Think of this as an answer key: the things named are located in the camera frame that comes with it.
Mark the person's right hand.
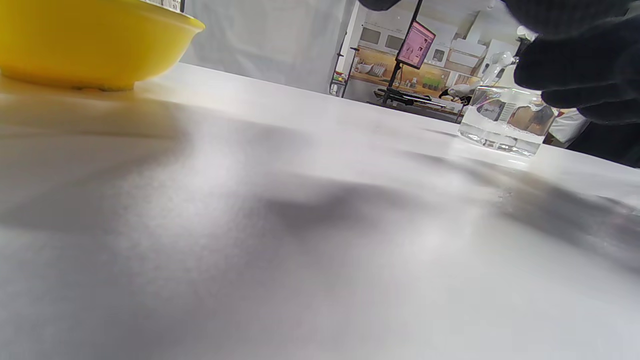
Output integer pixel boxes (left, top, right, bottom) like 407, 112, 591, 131
514, 20, 640, 126

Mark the person's left hand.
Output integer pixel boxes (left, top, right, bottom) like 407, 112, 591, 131
502, 0, 632, 37

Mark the yellow bowl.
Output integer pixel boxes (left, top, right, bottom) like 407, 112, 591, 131
0, 0, 206, 92

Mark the pink screen monitor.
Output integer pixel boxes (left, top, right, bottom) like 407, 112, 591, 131
396, 20, 437, 70

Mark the monitor on black stand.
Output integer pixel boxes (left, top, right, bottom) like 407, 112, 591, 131
375, 0, 451, 108

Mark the white fabric partition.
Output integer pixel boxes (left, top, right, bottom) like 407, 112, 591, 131
180, 0, 357, 95

